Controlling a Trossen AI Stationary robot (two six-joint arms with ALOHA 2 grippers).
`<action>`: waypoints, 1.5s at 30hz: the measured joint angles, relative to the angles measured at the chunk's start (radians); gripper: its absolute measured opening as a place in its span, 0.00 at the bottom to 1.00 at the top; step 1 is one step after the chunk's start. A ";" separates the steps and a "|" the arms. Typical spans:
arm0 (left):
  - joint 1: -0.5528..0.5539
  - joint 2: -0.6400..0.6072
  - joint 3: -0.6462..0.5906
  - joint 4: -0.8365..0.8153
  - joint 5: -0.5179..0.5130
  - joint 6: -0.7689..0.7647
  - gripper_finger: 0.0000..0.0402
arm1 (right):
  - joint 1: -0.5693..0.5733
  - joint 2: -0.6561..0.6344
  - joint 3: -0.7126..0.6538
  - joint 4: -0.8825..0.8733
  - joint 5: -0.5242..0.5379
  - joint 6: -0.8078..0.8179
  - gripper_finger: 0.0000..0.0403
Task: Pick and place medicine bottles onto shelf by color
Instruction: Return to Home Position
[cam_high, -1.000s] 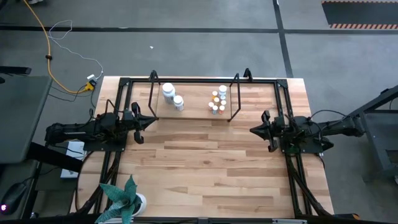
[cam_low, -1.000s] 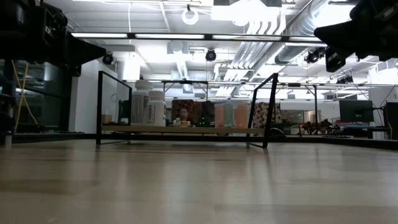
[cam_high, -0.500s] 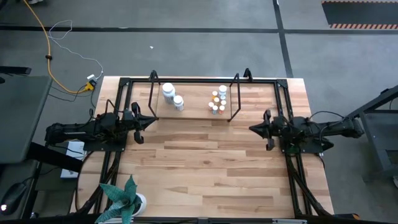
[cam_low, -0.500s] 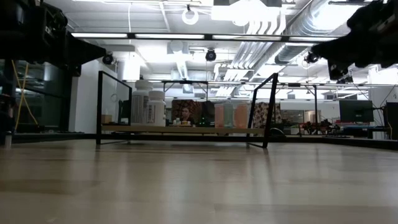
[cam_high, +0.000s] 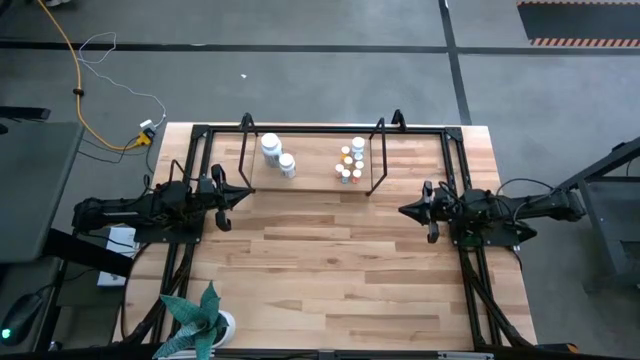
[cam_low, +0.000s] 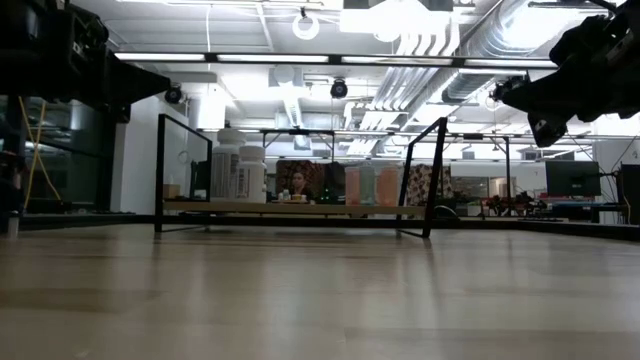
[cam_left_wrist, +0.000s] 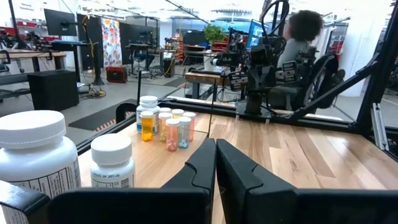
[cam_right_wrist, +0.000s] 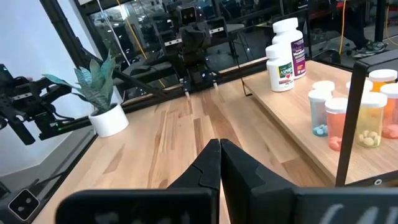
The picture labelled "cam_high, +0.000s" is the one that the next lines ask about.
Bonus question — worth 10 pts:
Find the green artificial plant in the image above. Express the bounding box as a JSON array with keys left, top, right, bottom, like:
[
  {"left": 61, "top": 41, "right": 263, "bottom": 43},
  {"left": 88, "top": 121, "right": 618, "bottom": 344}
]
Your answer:
[{"left": 152, "top": 280, "right": 231, "bottom": 360}]

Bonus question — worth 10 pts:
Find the white plant pot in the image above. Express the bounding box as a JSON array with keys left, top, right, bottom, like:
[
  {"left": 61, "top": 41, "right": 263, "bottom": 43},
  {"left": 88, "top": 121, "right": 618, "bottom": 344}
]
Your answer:
[{"left": 214, "top": 309, "right": 237, "bottom": 349}]

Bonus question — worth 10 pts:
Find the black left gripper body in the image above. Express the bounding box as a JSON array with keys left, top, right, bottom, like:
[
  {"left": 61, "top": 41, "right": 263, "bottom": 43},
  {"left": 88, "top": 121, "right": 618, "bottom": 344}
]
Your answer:
[{"left": 196, "top": 163, "right": 234, "bottom": 233}]

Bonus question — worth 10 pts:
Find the black computer mouse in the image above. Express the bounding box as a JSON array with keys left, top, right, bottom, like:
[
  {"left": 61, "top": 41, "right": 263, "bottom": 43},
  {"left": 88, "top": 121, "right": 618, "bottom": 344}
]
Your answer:
[{"left": 0, "top": 293, "right": 45, "bottom": 349}]

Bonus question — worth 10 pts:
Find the black desk beam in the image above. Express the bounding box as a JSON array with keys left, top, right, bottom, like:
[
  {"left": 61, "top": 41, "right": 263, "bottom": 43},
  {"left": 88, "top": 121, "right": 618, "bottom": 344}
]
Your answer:
[{"left": 43, "top": 227, "right": 134, "bottom": 279}]

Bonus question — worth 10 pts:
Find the black orange object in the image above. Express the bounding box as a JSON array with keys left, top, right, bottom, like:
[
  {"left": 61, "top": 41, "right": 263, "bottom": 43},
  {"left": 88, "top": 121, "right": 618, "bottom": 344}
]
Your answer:
[{"left": 534, "top": 342, "right": 580, "bottom": 355}]

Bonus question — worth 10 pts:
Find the yellow extension cable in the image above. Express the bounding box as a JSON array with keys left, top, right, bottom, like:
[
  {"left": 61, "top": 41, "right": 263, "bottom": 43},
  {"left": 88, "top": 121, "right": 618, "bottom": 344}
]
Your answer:
[{"left": 35, "top": 0, "right": 144, "bottom": 151}]

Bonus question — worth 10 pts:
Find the thin white cable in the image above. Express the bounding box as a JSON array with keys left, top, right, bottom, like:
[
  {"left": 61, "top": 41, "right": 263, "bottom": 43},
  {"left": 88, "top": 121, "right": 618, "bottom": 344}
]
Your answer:
[{"left": 77, "top": 31, "right": 168, "bottom": 126}]

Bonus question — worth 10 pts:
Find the medium white supplement bottle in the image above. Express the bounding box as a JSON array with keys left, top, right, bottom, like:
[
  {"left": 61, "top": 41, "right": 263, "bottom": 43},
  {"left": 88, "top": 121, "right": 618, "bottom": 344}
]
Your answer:
[{"left": 277, "top": 152, "right": 298, "bottom": 180}]

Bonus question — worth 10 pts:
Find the black aluminium table frame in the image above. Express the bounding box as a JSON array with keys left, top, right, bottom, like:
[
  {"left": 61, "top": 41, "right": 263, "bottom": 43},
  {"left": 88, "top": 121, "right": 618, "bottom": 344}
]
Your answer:
[{"left": 112, "top": 122, "right": 539, "bottom": 354}]

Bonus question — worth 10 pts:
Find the black bar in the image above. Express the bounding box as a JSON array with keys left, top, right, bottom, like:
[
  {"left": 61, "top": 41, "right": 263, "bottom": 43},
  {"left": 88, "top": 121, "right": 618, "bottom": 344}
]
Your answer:
[{"left": 0, "top": 105, "right": 52, "bottom": 122}]

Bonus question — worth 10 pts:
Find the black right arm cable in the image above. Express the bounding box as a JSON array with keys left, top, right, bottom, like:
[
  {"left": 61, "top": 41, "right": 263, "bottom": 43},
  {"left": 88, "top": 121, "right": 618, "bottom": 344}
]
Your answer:
[{"left": 493, "top": 176, "right": 557, "bottom": 200}]

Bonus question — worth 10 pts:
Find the large white supplement bottle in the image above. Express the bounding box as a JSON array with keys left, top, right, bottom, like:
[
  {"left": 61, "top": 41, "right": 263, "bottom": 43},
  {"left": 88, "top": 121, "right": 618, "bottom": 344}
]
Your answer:
[{"left": 259, "top": 132, "right": 284, "bottom": 170}]

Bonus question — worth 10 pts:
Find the black metal stand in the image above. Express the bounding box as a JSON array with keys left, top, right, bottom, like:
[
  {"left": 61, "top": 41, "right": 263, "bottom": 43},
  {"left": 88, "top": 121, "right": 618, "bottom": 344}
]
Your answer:
[{"left": 578, "top": 134, "right": 640, "bottom": 294}]

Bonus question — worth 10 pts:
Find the wooden shelf black wire frame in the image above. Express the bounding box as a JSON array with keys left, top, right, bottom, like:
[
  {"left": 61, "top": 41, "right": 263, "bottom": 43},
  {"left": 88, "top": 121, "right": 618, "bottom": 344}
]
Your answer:
[{"left": 237, "top": 108, "right": 407, "bottom": 197}]

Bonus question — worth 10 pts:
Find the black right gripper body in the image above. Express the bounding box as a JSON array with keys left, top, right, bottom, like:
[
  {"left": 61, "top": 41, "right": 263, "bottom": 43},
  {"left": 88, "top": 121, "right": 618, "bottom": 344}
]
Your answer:
[{"left": 421, "top": 179, "right": 454, "bottom": 245}]

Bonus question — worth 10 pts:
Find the dark grey desk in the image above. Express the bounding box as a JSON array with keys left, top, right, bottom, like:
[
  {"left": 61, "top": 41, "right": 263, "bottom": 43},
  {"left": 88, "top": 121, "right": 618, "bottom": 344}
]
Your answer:
[{"left": 0, "top": 121, "right": 85, "bottom": 265}]

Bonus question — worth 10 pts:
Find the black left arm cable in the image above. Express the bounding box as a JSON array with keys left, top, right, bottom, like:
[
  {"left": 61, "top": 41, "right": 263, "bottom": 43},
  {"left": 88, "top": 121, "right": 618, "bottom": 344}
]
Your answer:
[{"left": 168, "top": 158, "right": 197, "bottom": 187}]

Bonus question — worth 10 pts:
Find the white box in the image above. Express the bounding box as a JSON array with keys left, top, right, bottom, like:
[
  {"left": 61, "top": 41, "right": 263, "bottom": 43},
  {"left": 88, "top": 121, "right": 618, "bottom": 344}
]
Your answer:
[{"left": 96, "top": 224, "right": 142, "bottom": 289}]

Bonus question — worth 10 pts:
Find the black mat striped edge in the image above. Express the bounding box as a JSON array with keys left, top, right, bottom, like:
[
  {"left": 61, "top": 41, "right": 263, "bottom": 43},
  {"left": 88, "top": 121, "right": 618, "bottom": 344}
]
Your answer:
[{"left": 515, "top": 0, "right": 640, "bottom": 49}]

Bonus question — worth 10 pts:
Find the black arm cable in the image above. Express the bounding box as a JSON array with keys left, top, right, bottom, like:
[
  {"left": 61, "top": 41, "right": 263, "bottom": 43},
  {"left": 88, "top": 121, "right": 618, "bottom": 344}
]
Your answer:
[
  {"left": 168, "top": 158, "right": 197, "bottom": 187},
  {"left": 493, "top": 176, "right": 557, "bottom": 200}
]

